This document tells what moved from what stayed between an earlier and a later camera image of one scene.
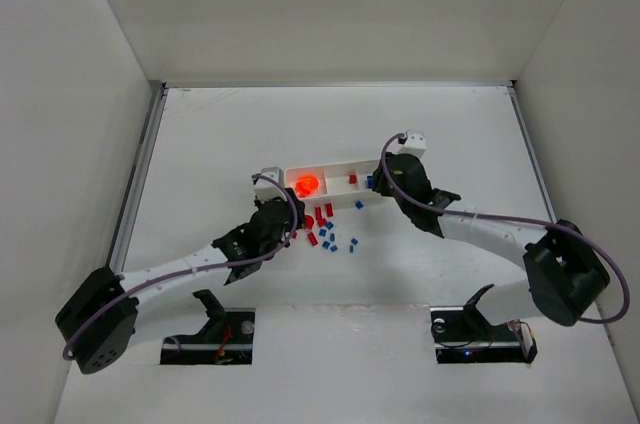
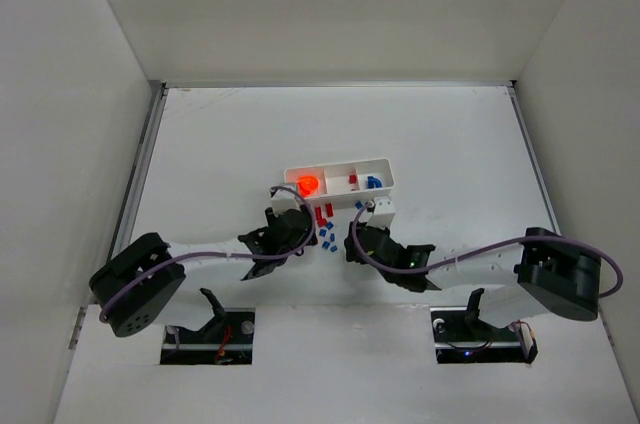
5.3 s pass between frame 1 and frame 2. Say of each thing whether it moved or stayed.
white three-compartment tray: stayed
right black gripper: moved
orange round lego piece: stayed
